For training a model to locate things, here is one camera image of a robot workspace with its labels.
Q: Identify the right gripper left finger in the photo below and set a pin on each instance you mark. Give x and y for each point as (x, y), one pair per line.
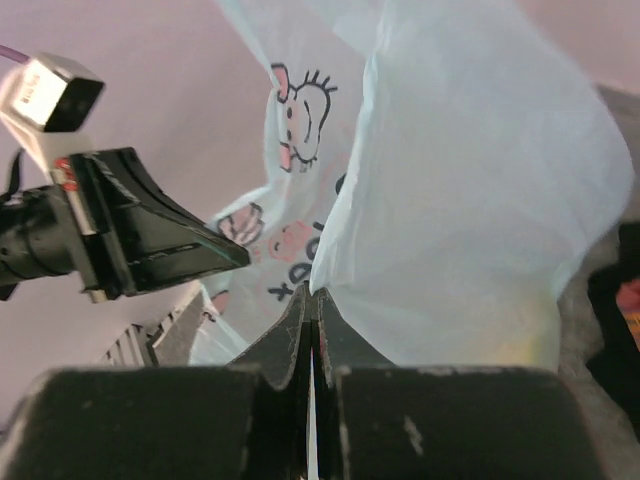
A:
(245, 420)

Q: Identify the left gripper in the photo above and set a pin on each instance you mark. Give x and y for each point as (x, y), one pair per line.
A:
(111, 223)

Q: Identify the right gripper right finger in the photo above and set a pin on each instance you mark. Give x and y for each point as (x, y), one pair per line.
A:
(376, 420)

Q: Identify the light blue plastic bag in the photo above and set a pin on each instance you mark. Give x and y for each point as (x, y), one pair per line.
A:
(440, 167)

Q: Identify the folded red t-shirt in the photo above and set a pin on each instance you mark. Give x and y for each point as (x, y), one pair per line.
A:
(628, 302)

